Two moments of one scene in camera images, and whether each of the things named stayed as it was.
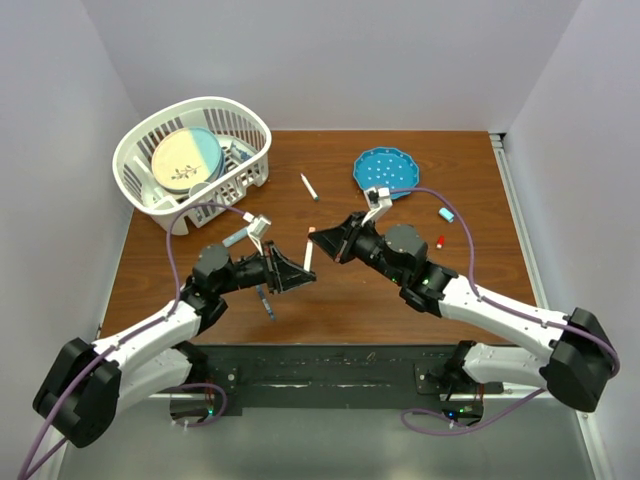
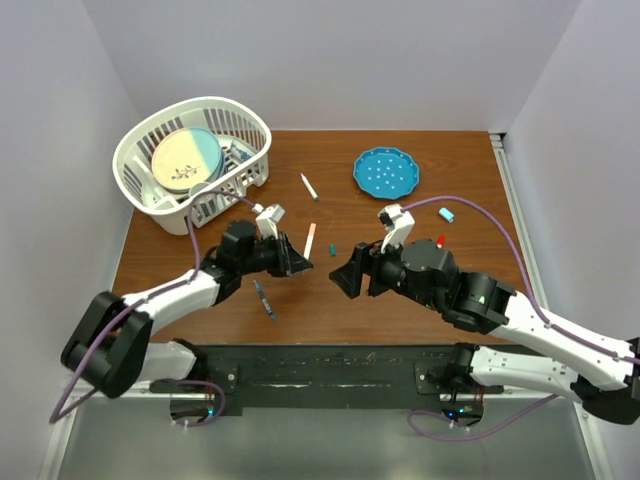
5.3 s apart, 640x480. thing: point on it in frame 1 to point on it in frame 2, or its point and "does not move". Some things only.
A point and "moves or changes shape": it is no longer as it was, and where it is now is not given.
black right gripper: x=331 y=241 to x=368 y=259
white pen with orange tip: x=308 y=257 moves or changes shape
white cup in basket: x=197 y=187 does not move
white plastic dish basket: x=205 y=149 does not move
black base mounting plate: x=336 y=379 does not move
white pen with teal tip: x=309 y=187 does not move
